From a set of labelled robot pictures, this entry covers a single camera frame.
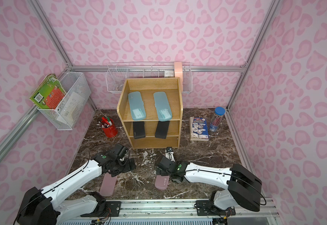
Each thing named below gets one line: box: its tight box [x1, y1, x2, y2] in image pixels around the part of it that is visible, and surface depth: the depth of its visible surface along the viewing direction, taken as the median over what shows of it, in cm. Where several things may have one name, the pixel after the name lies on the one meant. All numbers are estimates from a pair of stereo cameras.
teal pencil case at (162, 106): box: [153, 91, 173, 122], surface depth 78 cm
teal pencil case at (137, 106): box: [127, 91, 147, 121], surface depth 78 cm
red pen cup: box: [96, 116, 118, 138], surface depth 102 cm
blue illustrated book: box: [189, 116, 209, 142], surface depth 105 cm
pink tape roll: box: [174, 61, 184, 92], surface depth 83 cm
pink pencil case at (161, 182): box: [154, 174, 171, 190], surface depth 82 cm
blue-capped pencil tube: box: [208, 106, 226, 133], surface depth 98 cm
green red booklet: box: [29, 73, 67, 110], surface depth 73 cm
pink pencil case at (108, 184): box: [99, 172, 118, 197], surface depth 82 cm
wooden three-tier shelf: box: [117, 77, 183, 150], surface depth 85 cm
